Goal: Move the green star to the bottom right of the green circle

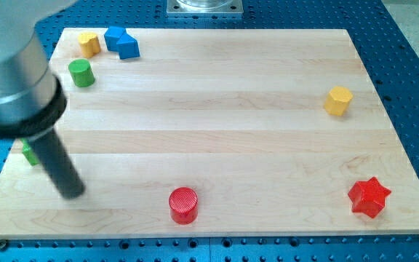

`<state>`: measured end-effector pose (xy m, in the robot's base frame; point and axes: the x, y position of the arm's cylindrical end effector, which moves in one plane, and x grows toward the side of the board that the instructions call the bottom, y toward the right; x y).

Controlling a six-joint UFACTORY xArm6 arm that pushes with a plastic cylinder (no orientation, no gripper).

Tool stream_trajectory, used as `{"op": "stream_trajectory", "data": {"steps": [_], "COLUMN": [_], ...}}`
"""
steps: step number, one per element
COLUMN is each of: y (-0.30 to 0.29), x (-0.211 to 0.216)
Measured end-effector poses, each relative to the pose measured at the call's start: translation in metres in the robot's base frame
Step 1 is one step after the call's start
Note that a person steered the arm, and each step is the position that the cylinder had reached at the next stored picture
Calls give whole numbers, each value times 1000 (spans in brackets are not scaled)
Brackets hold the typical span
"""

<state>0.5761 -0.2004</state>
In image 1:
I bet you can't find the light wooden board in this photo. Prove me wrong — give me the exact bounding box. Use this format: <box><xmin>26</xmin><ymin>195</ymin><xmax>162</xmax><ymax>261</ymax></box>
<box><xmin>0</xmin><ymin>28</ymin><xmax>419</xmax><ymax>239</ymax></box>

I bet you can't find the blue pentagon block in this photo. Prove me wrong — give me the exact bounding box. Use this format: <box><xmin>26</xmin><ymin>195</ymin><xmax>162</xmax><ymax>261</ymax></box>
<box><xmin>116</xmin><ymin>33</ymin><xmax>140</xmax><ymax>60</ymax></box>

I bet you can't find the blue cube block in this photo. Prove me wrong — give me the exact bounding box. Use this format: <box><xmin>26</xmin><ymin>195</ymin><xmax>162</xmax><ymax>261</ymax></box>
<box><xmin>104</xmin><ymin>26</ymin><xmax>126</xmax><ymax>52</ymax></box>

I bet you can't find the yellow heart block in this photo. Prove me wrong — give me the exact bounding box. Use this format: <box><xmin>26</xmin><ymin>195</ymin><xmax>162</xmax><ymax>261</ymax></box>
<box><xmin>77</xmin><ymin>32</ymin><xmax>101</xmax><ymax>58</ymax></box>

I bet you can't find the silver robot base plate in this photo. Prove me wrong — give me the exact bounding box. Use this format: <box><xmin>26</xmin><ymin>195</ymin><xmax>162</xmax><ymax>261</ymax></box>
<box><xmin>166</xmin><ymin>0</ymin><xmax>244</xmax><ymax>16</ymax></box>

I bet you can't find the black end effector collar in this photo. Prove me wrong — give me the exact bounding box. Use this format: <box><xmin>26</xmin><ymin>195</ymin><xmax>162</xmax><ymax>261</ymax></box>
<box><xmin>0</xmin><ymin>77</ymin><xmax>67</xmax><ymax>139</ymax></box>

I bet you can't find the green cylinder block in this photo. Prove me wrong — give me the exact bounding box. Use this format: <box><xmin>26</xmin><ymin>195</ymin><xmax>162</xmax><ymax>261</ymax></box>
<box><xmin>68</xmin><ymin>59</ymin><xmax>95</xmax><ymax>87</ymax></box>

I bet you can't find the red star block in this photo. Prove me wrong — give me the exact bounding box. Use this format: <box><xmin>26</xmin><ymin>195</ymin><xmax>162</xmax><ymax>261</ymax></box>
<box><xmin>348</xmin><ymin>177</ymin><xmax>391</xmax><ymax>218</ymax></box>

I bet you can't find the yellow hexagon block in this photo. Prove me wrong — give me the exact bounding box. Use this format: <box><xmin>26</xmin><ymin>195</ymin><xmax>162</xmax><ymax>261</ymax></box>
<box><xmin>324</xmin><ymin>86</ymin><xmax>354</xmax><ymax>116</ymax></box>

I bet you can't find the left board clamp screw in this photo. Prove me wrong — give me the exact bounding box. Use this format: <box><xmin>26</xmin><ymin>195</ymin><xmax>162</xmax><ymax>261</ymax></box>
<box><xmin>0</xmin><ymin>239</ymin><xmax>9</xmax><ymax>252</ymax></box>

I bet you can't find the red cylinder block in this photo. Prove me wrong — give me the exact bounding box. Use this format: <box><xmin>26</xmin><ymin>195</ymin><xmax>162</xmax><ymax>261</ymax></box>
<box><xmin>168</xmin><ymin>187</ymin><xmax>199</xmax><ymax>225</ymax></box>

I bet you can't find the green star block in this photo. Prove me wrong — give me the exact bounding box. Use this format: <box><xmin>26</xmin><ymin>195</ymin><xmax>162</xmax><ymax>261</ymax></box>
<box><xmin>21</xmin><ymin>139</ymin><xmax>39</xmax><ymax>166</ymax></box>

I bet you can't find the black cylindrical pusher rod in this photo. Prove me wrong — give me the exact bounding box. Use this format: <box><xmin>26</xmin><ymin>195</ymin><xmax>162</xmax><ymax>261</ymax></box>
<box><xmin>27</xmin><ymin>128</ymin><xmax>85</xmax><ymax>199</ymax></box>

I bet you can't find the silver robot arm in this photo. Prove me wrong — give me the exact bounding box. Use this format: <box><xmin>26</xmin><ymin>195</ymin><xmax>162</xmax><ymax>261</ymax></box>
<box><xmin>0</xmin><ymin>0</ymin><xmax>85</xmax><ymax>199</ymax></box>

